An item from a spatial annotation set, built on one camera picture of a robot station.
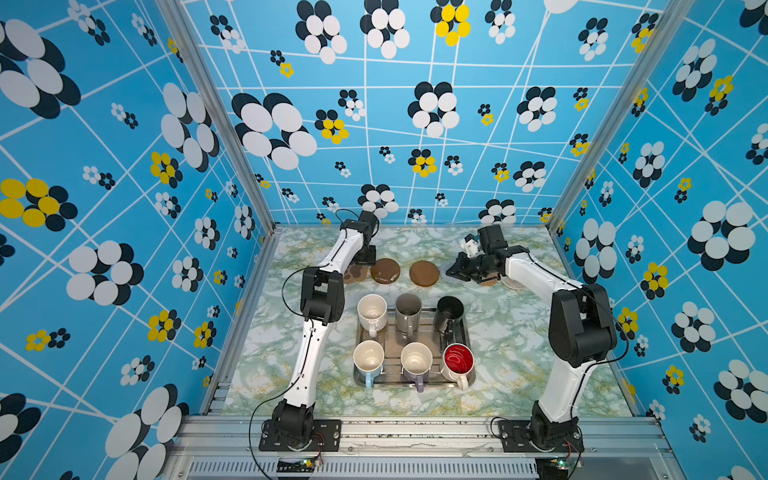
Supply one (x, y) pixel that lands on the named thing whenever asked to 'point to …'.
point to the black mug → (449, 322)
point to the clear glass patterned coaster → (513, 283)
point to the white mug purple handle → (416, 360)
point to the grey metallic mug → (408, 308)
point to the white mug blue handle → (368, 358)
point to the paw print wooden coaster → (356, 273)
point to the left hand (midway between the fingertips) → (364, 260)
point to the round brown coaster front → (385, 271)
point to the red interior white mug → (458, 362)
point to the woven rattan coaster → (491, 282)
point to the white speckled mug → (372, 312)
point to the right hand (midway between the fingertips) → (448, 271)
